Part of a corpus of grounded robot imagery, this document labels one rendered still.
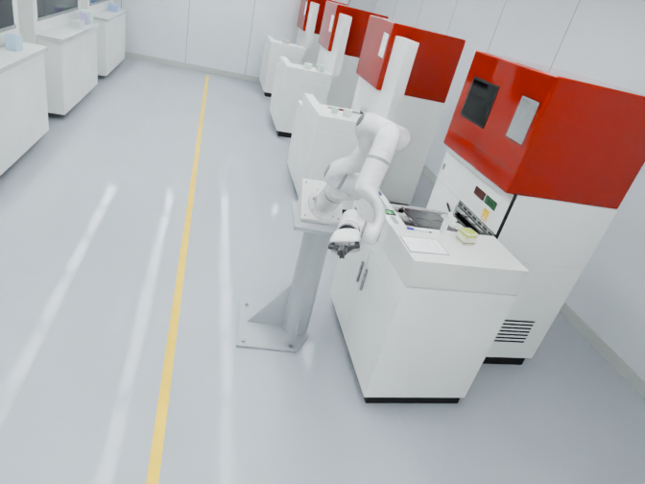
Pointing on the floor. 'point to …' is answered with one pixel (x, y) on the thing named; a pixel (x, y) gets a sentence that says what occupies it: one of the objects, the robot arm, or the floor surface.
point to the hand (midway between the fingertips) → (342, 252)
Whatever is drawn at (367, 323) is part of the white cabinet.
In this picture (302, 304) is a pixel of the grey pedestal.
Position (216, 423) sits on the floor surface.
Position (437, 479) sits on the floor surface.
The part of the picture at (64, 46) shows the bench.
